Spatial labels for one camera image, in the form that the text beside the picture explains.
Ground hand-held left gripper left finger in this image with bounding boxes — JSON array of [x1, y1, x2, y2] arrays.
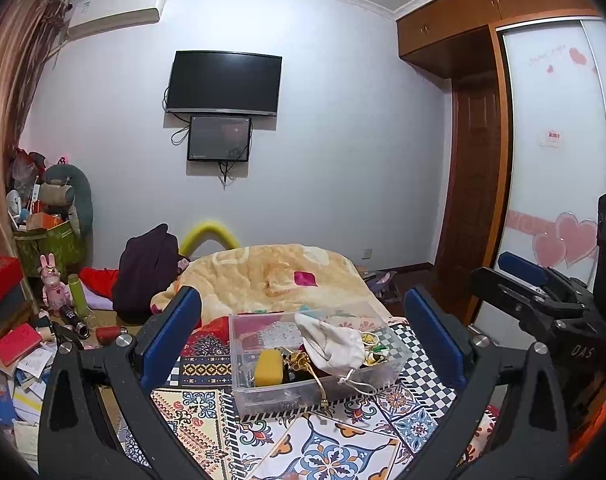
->
[[38, 285, 219, 480]]

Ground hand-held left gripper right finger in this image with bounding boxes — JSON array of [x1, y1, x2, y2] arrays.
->
[[403, 286, 569, 480]]

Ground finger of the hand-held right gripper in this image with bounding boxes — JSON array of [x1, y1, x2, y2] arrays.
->
[[498, 252, 586, 303], [468, 266, 600, 347]]

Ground white drawstring pouch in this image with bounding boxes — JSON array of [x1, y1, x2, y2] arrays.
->
[[294, 312, 379, 393]]

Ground yellow sponge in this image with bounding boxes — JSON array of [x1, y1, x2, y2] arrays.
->
[[254, 350, 285, 387]]

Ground clear plastic storage box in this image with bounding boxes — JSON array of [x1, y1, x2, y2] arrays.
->
[[228, 305, 413, 417]]

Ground small pink heart sticker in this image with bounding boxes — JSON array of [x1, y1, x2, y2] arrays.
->
[[532, 232, 568, 267]]

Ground red patterned pillow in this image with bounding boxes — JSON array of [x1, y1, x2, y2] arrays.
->
[[183, 317, 231, 356]]

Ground red thermos flask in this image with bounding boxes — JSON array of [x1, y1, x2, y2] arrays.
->
[[95, 326, 130, 345]]

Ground large pink heart sticker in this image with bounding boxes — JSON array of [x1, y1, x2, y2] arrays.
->
[[556, 211, 600, 268]]

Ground dark purple backpack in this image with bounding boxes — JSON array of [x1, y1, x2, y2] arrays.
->
[[112, 224, 180, 323]]

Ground red cloth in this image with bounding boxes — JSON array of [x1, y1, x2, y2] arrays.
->
[[79, 267, 118, 296]]

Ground black flashlight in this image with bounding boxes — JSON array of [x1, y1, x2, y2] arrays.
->
[[60, 305, 91, 338]]

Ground green bottle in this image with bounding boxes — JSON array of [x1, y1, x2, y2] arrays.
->
[[67, 273, 90, 313]]

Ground brown wooden door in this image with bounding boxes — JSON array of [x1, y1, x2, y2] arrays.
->
[[435, 77, 501, 266]]

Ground beige fleece blanket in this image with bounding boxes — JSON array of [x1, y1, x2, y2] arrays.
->
[[150, 244, 391, 326]]

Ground yellow foam tube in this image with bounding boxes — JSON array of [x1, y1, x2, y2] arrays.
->
[[179, 220, 241, 258]]

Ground pink rabbit toy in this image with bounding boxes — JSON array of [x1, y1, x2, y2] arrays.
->
[[39, 254, 71, 311]]

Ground pile of papers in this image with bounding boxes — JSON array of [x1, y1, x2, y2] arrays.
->
[[0, 345, 58, 426]]

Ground green storage bag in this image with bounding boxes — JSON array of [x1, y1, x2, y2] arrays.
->
[[14, 220, 86, 277]]

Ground colourful patterned bed sheet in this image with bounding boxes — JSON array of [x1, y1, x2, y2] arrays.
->
[[118, 315, 499, 480]]

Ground red book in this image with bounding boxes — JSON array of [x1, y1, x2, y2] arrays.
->
[[0, 323, 44, 366]]

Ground dark grey box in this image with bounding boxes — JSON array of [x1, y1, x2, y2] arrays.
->
[[0, 285, 26, 318]]

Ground grey plush toy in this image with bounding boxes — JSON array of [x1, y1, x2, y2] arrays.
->
[[38, 162, 94, 238]]

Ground red box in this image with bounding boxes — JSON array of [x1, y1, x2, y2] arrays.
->
[[0, 256, 24, 295]]

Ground wooden wardrobe with white doors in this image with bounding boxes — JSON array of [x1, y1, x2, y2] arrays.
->
[[395, 0, 606, 331]]

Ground small white fan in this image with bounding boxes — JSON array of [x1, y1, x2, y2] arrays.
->
[[5, 190, 28, 221]]

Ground striped brown curtain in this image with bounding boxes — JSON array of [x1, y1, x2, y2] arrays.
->
[[0, 0, 71, 266]]

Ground white air conditioner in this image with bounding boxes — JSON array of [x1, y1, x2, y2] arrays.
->
[[65, 0, 170, 40]]

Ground small black wall monitor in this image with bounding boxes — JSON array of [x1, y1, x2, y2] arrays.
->
[[187, 115, 253, 162]]

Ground black wall television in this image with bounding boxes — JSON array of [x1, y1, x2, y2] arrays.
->
[[165, 50, 283, 117]]

